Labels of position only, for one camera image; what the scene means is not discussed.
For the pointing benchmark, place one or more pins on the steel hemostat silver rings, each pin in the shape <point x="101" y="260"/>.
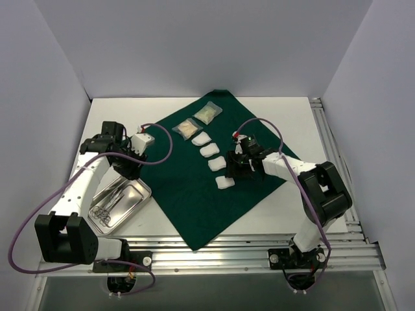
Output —
<point x="105" y="210"/>

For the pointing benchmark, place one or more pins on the steel hemostat gold rings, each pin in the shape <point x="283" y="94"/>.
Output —
<point x="107" y="215"/>

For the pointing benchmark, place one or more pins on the green surgical drape cloth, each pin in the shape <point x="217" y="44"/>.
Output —
<point x="184" y="186"/>

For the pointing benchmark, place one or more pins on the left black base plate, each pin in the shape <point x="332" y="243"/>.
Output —
<point x="136" y="261"/>

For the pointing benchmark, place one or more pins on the tan-filled clear plastic bag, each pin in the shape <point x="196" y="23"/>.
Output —
<point x="187" y="128"/>

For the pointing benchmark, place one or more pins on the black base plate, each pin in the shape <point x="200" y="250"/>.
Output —
<point x="292" y="259"/>
<point x="136" y="261"/>

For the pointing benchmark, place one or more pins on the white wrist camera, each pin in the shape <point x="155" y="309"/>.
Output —
<point x="237" y="138"/>
<point x="140" y="141"/>

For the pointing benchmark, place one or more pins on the stainless steel instrument tray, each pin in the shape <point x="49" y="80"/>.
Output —
<point x="136" y="195"/>

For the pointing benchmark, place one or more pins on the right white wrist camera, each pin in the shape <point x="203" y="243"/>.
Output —
<point x="237" y="138"/>

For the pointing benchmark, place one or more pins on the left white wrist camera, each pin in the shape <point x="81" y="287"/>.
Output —
<point x="140" y="141"/>

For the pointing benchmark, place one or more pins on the white gauze pad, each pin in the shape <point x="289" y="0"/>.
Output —
<point x="223" y="182"/>
<point x="217" y="164"/>
<point x="201" y="139"/>
<point x="209" y="150"/>

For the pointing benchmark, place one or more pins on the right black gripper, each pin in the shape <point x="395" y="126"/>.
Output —
<point x="236" y="168"/>

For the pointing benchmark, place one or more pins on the green-filled clear plastic bag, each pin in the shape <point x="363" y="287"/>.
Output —
<point x="208" y="113"/>

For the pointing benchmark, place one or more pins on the steel forceps long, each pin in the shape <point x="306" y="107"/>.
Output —
<point x="97" y="206"/>

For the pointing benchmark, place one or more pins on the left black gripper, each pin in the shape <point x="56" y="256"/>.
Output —
<point x="128" y="169"/>

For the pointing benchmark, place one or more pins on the aluminium rail frame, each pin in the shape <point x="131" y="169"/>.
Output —
<point x="231" y="272"/>

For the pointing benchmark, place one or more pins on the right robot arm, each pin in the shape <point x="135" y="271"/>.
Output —
<point x="324" y="195"/>

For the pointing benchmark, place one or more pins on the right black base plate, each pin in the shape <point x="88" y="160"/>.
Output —
<point x="292" y="259"/>

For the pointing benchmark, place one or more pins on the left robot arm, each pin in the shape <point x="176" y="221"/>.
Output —
<point x="63" y="234"/>

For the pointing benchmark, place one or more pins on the steel surgical scissors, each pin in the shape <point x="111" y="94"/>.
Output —
<point x="103" y="212"/>

